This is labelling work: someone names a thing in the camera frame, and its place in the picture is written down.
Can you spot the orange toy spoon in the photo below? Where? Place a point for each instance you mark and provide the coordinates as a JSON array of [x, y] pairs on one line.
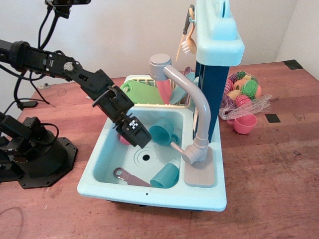
[[191, 45]]

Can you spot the black tape patch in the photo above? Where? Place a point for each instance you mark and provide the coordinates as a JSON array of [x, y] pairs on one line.
[[293, 64], [272, 118]]

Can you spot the cream dish rack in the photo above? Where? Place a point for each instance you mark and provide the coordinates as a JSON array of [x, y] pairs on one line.
[[149, 81]]

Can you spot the black tape patch far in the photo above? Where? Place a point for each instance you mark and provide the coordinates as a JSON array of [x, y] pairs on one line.
[[293, 64]]

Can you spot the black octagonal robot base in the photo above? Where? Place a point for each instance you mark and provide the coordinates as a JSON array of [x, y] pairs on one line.
[[32, 155]]

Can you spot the light blue toy sink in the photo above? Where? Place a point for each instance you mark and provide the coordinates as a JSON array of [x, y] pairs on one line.
[[98, 179]]

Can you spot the black tape patch near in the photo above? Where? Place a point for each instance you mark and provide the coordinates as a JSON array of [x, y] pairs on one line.
[[272, 118]]

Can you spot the pink toy cup on table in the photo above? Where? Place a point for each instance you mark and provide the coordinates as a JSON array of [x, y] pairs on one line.
[[243, 125]]

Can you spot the teal toy plate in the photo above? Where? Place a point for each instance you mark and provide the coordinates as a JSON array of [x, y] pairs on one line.
[[178, 95]]

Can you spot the teal toy cup lying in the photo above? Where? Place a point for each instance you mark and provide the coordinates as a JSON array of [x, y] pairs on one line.
[[166, 177]]

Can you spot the pink toy plate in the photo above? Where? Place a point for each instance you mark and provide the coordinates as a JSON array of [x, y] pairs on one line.
[[164, 88]]

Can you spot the pink toy cup in sink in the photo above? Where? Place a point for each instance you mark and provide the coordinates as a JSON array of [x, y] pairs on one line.
[[123, 140]]

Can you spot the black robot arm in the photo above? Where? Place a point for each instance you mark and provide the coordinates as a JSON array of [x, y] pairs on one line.
[[97, 85]]

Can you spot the teal toy mug with handle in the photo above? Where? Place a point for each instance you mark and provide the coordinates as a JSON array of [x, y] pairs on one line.
[[162, 132]]

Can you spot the light blue toy shelf tower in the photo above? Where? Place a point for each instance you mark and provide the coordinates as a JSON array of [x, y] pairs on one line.
[[219, 47]]

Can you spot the mesh bag of toy fruit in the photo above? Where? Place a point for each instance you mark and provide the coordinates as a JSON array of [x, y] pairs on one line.
[[243, 96]]

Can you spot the camera on stand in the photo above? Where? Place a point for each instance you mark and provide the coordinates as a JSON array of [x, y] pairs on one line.
[[62, 7]]

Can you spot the grey toy faucet with lever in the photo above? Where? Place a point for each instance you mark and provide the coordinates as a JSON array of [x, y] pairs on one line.
[[198, 156]]

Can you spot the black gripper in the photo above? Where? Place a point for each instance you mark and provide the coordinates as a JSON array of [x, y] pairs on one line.
[[115, 104]]

